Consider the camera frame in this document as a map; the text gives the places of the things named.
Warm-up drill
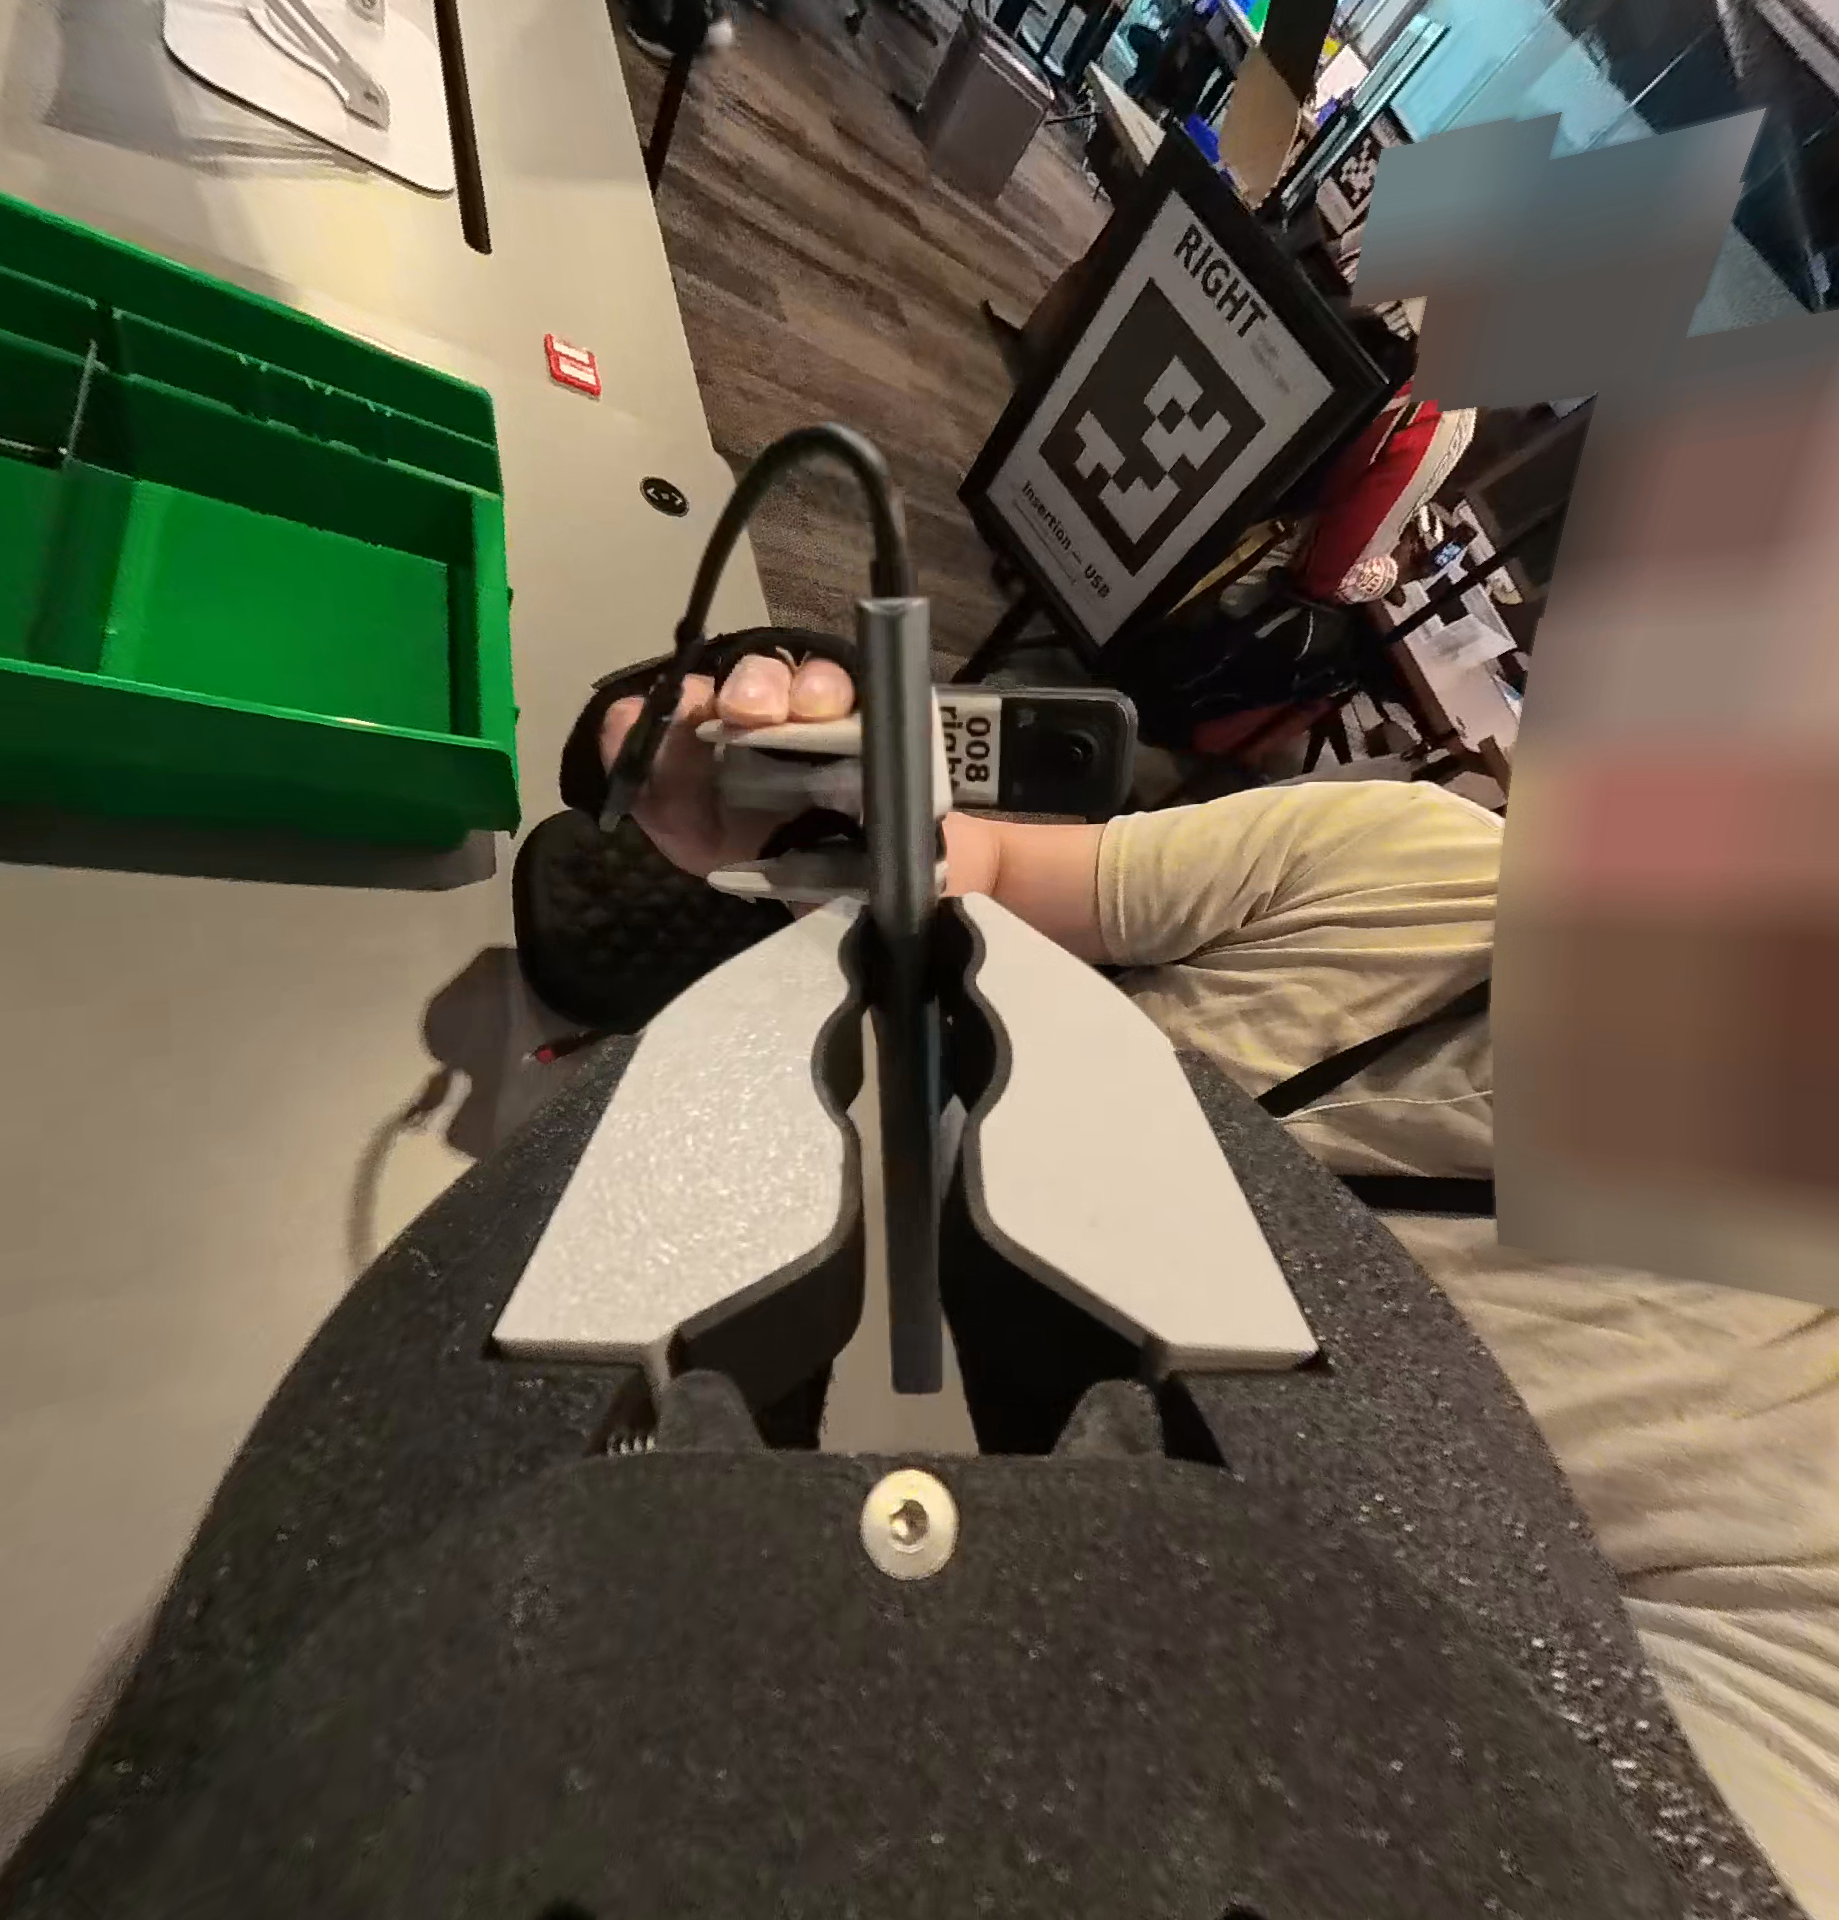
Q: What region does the person's right hand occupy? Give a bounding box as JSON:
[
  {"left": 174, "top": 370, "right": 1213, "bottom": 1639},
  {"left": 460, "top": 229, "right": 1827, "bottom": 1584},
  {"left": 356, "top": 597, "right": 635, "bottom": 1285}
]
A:
[{"left": 601, "top": 651, "right": 863, "bottom": 879}]

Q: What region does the black sign stand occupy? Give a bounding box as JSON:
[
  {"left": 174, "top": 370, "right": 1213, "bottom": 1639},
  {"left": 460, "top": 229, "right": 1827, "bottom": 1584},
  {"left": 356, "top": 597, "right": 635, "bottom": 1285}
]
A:
[{"left": 941, "top": 501, "right": 1317, "bottom": 695}]

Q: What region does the grey waste bin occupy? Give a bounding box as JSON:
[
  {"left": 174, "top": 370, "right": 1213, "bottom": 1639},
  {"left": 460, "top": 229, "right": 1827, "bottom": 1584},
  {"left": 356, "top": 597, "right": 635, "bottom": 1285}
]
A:
[{"left": 915, "top": 11, "right": 1059, "bottom": 207}]

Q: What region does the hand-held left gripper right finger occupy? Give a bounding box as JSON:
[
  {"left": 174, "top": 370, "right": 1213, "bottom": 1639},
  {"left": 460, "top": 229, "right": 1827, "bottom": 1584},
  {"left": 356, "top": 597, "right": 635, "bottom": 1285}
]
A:
[{"left": 937, "top": 894, "right": 1323, "bottom": 1453}]

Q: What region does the black tilted board stand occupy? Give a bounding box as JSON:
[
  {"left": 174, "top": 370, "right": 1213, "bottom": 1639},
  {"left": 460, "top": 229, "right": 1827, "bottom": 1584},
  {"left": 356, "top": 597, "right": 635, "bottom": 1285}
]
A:
[{"left": 158, "top": 0, "right": 496, "bottom": 257}]

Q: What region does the black strap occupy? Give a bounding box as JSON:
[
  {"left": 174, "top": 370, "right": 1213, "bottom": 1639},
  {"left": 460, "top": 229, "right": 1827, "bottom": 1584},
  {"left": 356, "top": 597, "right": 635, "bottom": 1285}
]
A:
[{"left": 1253, "top": 977, "right": 1501, "bottom": 1121}]

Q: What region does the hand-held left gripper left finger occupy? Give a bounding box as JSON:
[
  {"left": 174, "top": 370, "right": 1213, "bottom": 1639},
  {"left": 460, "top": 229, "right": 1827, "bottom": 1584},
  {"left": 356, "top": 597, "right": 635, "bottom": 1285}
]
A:
[{"left": 492, "top": 895, "right": 873, "bottom": 1449}]

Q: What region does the black wrist rest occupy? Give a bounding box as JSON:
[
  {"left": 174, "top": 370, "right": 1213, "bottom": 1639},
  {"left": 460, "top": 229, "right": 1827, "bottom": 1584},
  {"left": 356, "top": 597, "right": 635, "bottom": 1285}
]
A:
[{"left": 509, "top": 805, "right": 803, "bottom": 1038}]

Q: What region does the red object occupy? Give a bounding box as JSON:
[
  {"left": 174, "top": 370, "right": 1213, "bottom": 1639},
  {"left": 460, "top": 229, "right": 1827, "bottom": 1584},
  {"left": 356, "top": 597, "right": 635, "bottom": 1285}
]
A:
[{"left": 1291, "top": 392, "right": 1449, "bottom": 606}]

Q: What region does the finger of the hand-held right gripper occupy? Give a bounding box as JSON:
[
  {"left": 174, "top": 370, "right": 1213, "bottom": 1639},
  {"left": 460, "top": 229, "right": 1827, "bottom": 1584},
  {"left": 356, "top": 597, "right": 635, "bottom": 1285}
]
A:
[
  {"left": 701, "top": 842, "right": 871, "bottom": 913},
  {"left": 691, "top": 707, "right": 871, "bottom": 815}
]

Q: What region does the green plastic bin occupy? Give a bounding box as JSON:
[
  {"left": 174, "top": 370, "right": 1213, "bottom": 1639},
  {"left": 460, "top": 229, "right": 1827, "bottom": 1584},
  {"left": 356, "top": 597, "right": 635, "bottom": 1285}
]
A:
[{"left": 0, "top": 173, "right": 525, "bottom": 852}]

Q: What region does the black white tag sign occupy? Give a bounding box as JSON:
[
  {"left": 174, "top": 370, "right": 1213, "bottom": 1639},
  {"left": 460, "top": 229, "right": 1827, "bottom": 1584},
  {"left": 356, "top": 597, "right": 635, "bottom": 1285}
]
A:
[{"left": 955, "top": 126, "right": 1403, "bottom": 658}]

